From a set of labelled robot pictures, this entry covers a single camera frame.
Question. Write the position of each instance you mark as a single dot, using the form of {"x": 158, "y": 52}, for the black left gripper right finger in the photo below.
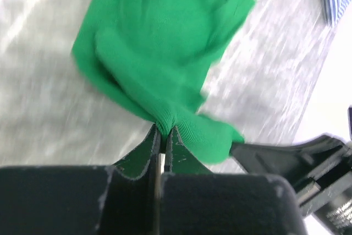
{"x": 194, "y": 200}

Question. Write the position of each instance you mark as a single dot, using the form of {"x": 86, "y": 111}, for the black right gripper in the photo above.
{"x": 319, "y": 169}

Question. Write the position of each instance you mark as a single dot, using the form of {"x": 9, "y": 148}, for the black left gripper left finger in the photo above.
{"x": 90, "y": 199}

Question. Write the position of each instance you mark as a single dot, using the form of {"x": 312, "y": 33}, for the green garment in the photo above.
{"x": 151, "y": 57}

